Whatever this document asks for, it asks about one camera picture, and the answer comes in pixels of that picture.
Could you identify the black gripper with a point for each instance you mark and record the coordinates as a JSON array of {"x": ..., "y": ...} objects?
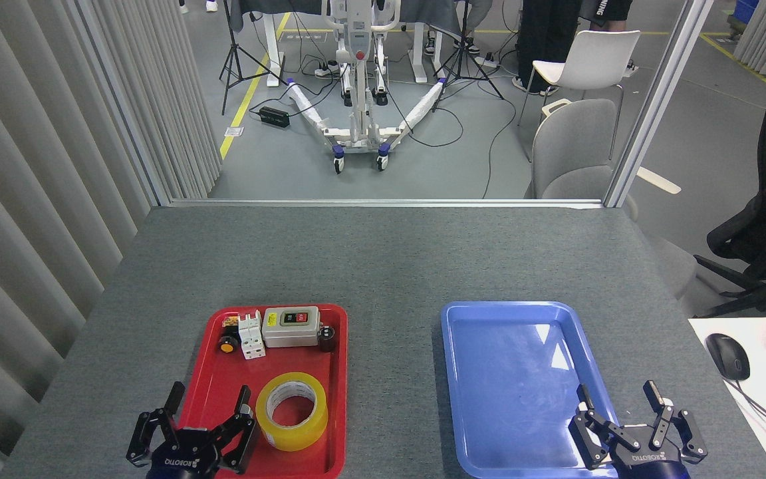
[
  {"x": 649, "y": 462},
  {"x": 183, "y": 462}
]

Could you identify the yellow tape roll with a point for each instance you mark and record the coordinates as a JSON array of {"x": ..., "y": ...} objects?
[{"x": 293, "y": 439}]

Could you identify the red plastic tray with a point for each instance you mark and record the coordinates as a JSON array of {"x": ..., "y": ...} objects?
[{"x": 223, "y": 386}]

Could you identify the black knob with orange cap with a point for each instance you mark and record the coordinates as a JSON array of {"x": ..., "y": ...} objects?
[{"x": 228, "y": 344}]

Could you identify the white circuit breaker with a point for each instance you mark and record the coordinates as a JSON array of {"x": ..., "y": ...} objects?
[{"x": 251, "y": 339}]

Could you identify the small yellow and black part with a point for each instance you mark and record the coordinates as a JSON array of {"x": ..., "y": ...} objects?
[{"x": 231, "y": 322}]

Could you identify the black computer mouse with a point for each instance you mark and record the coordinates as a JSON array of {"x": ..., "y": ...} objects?
[{"x": 729, "y": 356}]

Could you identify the blue plastic tray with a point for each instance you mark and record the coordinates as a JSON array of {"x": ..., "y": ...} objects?
[{"x": 509, "y": 399}]

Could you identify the black cylindrical button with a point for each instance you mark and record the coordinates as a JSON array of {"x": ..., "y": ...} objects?
[{"x": 327, "y": 338}]

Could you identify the cream flat board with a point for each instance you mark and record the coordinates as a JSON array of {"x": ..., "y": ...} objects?
[{"x": 659, "y": 181}]

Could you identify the grey chair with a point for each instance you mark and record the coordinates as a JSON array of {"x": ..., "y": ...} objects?
[{"x": 572, "y": 146}]

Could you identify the black power adapter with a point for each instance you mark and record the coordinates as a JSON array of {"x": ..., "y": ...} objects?
[{"x": 274, "y": 117}]

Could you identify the white stand on wheels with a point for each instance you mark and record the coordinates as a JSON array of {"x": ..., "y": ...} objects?
[{"x": 360, "y": 126}]

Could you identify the white chair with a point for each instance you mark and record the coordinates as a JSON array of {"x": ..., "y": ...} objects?
[{"x": 596, "y": 60}]

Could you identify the black tripod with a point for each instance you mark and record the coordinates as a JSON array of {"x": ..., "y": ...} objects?
[
  {"x": 229, "y": 40},
  {"x": 466, "y": 40}
]

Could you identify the person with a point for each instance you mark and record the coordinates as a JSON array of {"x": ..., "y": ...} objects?
[
  {"x": 542, "y": 40},
  {"x": 469, "y": 46},
  {"x": 211, "y": 5}
]

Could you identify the blue crate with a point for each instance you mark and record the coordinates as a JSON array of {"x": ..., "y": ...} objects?
[{"x": 747, "y": 10}]

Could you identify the grey push button switch box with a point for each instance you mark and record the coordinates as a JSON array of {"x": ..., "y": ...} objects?
[{"x": 276, "y": 336}]

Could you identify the silver post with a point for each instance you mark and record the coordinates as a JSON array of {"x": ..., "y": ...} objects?
[{"x": 655, "y": 106}]

